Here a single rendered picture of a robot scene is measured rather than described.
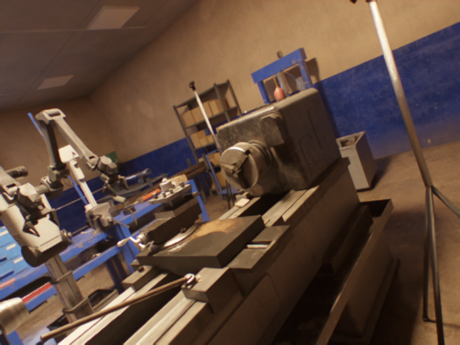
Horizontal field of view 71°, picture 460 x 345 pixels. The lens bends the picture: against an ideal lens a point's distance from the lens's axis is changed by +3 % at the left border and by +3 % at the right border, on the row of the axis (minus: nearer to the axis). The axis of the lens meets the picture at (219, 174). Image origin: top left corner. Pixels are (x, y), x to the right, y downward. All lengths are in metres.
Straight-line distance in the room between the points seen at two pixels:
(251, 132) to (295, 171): 0.33
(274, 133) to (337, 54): 3.45
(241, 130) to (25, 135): 7.31
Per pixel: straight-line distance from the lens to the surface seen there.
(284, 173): 1.84
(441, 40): 4.82
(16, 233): 2.23
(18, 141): 8.70
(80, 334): 1.44
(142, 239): 1.49
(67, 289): 2.32
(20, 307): 1.13
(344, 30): 5.03
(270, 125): 1.72
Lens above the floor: 1.36
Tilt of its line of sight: 9 degrees down
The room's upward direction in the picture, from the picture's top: 23 degrees counter-clockwise
